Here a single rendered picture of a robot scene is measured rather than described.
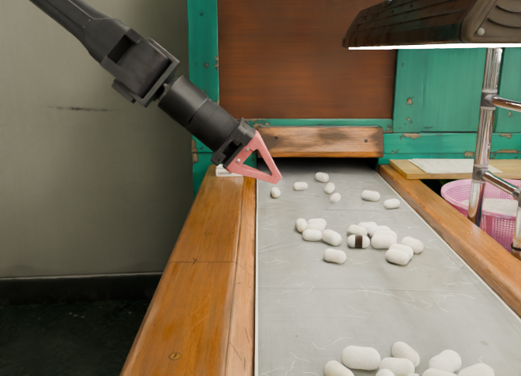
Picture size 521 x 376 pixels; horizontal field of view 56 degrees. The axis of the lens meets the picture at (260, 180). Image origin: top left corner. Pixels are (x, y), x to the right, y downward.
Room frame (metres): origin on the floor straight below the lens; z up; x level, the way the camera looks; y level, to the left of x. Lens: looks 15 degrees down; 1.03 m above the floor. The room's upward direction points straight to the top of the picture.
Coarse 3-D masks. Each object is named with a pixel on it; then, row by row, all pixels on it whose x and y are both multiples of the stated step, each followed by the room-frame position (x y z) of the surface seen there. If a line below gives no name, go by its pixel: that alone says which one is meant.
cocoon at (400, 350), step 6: (402, 342) 0.43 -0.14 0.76; (396, 348) 0.42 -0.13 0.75; (402, 348) 0.42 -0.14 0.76; (408, 348) 0.42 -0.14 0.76; (396, 354) 0.42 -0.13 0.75; (402, 354) 0.41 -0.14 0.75; (408, 354) 0.41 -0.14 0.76; (414, 354) 0.41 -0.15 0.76; (414, 360) 0.40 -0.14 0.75; (414, 366) 0.40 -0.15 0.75
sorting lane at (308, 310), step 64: (320, 192) 1.02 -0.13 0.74; (384, 192) 1.02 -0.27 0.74; (256, 256) 0.67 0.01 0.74; (320, 256) 0.68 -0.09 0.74; (384, 256) 0.68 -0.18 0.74; (448, 256) 0.68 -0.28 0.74; (256, 320) 0.49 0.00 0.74; (320, 320) 0.50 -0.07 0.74; (384, 320) 0.50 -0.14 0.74; (448, 320) 0.50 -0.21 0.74; (512, 320) 0.50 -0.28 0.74
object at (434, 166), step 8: (416, 160) 1.15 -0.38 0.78; (424, 160) 1.15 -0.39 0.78; (432, 160) 1.15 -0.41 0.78; (440, 160) 1.15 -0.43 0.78; (448, 160) 1.15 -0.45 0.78; (456, 160) 1.15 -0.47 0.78; (464, 160) 1.15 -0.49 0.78; (472, 160) 1.15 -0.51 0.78; (424, 168) 1.07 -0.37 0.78; (432, 168) 1.07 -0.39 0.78; (440, 168) 1.07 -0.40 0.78; (448, 168) 1.07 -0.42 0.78; (456, 168) 1.07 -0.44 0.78; (464, 168) 1.07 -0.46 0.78; (472, 168) 1.07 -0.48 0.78; (488, 168) 1.07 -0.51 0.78
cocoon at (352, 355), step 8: (344, 352) 0.41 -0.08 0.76; (352, 352) 0.41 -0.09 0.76; (360, 352) 0.41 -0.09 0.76; (368, 352) 0.41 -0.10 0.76; (376, 352) 0.41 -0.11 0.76; (344, 360) 0.41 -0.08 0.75; (352, 360) 0.40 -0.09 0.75; (360, 360) 0.40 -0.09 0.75; (368, 360) 0.40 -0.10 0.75; (376, 360) 0.40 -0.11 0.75; (352, 368) 0.41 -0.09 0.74; (360, 368) 0.40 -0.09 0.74; (368, 368) 0.40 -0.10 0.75
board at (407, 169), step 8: (392, 160) 1.16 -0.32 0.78; (400, 160) 1.16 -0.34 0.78; (408, 160) 1.16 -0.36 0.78; (496, 160) 1.16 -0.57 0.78; (504, 160) 1.16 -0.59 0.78; (512, 160) 1.16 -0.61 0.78; (520, 160) 1.16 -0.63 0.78; (400, 168) 1.08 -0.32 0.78; (408, 168) 1.08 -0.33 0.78; (416, 168) 1.08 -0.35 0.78; (496, 168) 1.08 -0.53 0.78; (504, 168) 1.08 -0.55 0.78; (512, 168) 1.08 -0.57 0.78; (520, 168) 1.08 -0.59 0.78; (408, 176) 1.03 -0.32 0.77; (416, 176) 1.03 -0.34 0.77; (424, 176) 1.03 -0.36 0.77; (432, 176) 1.03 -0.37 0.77; (440, 176) 1.03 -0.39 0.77; (448, 176) 1.03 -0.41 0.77; (456, 176) 1.03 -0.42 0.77; (464, 176) 1.03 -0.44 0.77; (504, 176) 1.03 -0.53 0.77; (512, 176) 1.03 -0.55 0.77; (520, 176) 1.03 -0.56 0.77
